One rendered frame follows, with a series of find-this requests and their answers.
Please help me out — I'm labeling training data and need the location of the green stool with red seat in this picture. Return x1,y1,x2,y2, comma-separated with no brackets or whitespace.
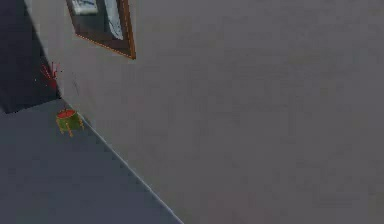
55,108,85,138

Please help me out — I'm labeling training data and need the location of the red house plant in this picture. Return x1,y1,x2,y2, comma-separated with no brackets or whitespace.
39,61,63,92

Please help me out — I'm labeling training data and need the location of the brown framed wall picture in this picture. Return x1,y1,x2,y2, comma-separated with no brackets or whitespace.
65,0,137,61

